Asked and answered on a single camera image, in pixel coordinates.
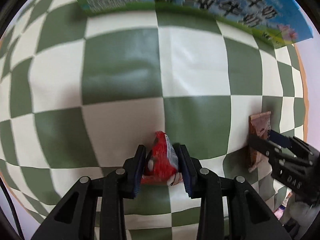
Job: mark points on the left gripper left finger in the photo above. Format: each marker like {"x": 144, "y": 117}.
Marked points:
{"x": 74, "y": 215}

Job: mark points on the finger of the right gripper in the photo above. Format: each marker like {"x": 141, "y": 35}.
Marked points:
{"x": 280, "y": 140}
{"x": 268, "y": 148}

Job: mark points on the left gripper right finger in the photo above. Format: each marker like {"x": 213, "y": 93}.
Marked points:
{"x": 230, "y": 208}

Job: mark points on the brown pastry packet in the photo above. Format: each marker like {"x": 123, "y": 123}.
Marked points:
{"x": 259, "y": 131}

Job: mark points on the small red snack packet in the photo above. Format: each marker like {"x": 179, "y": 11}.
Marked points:
{"x": 161, "y": 164}

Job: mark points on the cardboard milk box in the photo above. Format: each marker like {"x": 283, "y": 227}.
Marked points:
{"x": 277, "y": 22}

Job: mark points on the green white checkered mat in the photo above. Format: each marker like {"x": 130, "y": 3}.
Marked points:
{"x": 79, "y": 94}

